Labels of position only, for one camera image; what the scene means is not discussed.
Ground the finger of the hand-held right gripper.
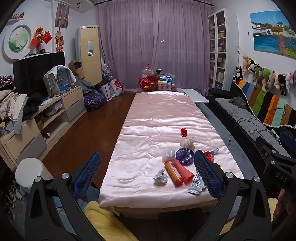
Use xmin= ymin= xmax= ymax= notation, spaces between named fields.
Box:
xmin=263 ymin=151 xmax=296 ymax=193
xmin=255 ymin=137 xmax=289 ymax=160

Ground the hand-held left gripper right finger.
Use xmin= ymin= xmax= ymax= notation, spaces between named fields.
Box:
xmin=194 ymin=150 xmax=272 ymax=241

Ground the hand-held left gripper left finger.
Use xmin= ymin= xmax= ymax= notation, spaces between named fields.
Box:
xmin=24 ymin=152 xmax=102 ymax=241

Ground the white sachet wrapper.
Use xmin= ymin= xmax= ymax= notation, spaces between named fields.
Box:
xmin=187 ymin=169 xmax=207 ymax=195

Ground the red wrapper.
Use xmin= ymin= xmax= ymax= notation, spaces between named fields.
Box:
xmin=203 ymin=151 xmax=215 ymax=163

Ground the red tube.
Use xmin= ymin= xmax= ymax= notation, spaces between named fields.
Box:
xmin=173 ymin=159 xmax=195 ymax=184

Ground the clear plastic wrap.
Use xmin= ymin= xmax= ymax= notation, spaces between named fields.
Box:
xmin=179 ymin=148 xmax=193 ymax=163

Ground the orange tube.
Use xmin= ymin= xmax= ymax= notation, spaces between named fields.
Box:
xmin=164 ymin=160 xmax=184 ymax=187

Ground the white plastic bag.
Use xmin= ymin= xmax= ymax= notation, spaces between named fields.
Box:
xmin=180 ymin=137 xmax=199 ymax=151

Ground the silver foil ball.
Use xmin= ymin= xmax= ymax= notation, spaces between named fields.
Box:
xmin=153 ymin=169 xmax=168 ymax=186

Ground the person's right hand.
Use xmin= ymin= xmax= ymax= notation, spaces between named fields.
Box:
xmin=273 ymin=188 xmax=295 ymax=220

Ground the dark blue cushion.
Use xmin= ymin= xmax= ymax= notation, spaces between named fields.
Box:
xmin=280 ymin=132 xmax=296 ymax=151

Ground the purple plastic plate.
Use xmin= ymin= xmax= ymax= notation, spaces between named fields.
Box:
xmin=175 ymin=148 xmax=195 ymax=165

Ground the grey sofa mat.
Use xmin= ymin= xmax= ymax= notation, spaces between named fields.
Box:
xmin=215 ymin=97 xmax=292 ymax=158

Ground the black sofa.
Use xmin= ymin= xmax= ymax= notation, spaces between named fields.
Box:
xmin=208 ymin=81 xmax=296 ymax=176

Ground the striped crochet blanket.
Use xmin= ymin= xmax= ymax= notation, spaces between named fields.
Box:
xmin=238 ymin=79 xmax=296 ymax=129

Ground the dark green cloth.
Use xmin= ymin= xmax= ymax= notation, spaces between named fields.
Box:
xmin=229 ymin=96 xmax=247 ymax=109

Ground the yellow fluffy blanket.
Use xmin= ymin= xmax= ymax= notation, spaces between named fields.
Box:
xmin=84 ymin=197 xmax=278 ymax=241

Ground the black cushion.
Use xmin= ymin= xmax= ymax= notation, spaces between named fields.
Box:
xmin=208 ymin=88 xmax=233 ymax=99

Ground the row of plush toys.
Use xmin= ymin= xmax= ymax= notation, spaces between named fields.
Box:
xmin=242 ymin=54 xmax=296 ymax=96

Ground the pink satin tablecloth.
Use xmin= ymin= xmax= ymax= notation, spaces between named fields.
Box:
xmin=98 ymin=91 xmax=245 ymax=215

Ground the beige television cabinet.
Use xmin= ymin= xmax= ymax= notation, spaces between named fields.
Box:
xmin=0 ymin=86 xmax=87 ymax=172

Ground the purple bag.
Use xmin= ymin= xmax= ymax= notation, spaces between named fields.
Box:
xmin=84 ymin=89 xmax=107 ymax=112

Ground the black and white cat plush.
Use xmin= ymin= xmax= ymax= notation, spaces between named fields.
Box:
xmin=233 ymin=65 xmax=244 ymax=84

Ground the pile of shoes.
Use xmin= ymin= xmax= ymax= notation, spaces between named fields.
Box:
xmin=3 ymin=178 xmax=26 ymax=220

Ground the grey folding table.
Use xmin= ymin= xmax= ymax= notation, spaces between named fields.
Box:
xmin=181 ymin=88 xmax=210 ymax=103

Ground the grey clothes heap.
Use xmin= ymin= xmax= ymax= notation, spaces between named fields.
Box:
xmin=75 ymin=76 xmax=111 ymax=93

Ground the red and white bag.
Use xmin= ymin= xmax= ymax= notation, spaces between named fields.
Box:
xmin=109 ymin=79 xmax=124 ymax=95

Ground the cage covered with grey blanket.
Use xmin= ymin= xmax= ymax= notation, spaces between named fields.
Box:
xmin=43 ymin=65 xmax=76 ymax=98

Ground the pile of clothes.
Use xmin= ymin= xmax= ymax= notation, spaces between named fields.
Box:
xmin=0 ymin=75 xmax=43 ymax=137

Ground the cardboard box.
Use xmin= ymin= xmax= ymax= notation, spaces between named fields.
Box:
xmin=69 ymin=60 xmax=85 ymax=79

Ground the clear storage box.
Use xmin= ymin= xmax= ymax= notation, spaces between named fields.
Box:
xmin=159 ymin=73 xmax=175 ymax=82

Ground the white glass-door bookshelf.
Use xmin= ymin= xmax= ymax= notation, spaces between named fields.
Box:
xmin=207 ymin=8 xmax=238 ymax=95

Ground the red plastic basket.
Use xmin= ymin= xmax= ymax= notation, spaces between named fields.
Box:
xmin=138 ymin=75 xmax=158 ymax=90

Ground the black television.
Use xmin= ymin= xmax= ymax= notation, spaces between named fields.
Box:
xmin=13 ymin=51 xmax=65 ymax=96

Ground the standing air conditioner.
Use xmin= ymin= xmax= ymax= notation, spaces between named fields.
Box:
xmin=75 ymin=25 xmax=103 ymax=86

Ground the large clear plastic bag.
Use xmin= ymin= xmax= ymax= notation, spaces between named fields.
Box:
xmin=142 ymin=65 xmax=160 ymax=79

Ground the purple curtain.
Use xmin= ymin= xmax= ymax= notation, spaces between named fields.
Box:
xmin=97 ymin=3 xmax=212 ymax=95

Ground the artificial sunflower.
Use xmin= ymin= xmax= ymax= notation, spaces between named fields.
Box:
xmin=35 ymin=27 xmax=45 ymax=55

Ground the black curtain rod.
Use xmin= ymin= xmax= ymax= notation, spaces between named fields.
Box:
xmin=94 ymin=0 xmax=214 ymax=8

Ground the black cable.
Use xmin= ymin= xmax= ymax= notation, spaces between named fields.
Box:
xmin=229 ymin=116 xmax=275 ymax=142

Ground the landscape wall painting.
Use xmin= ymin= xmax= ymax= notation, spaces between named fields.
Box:
xmin=250 ymin=10 xmax=296 ymax=57

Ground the red hanging wall ornament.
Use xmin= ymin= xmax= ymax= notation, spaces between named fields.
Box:
xmin=55 ymin=28 xmax=64 ymax=52

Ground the round lotus wall art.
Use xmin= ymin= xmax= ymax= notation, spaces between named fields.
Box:
xmin=3 ymin=24 xmax=31 ymax=62

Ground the hanging wall poster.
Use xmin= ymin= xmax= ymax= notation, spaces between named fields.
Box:
xmin=55 ymin=3 xmax=70 ymax=29

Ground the wall shelf with bird figurines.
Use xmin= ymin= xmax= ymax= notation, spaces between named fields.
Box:
xmin=10 ymin=11 xmax=26 ymax=22

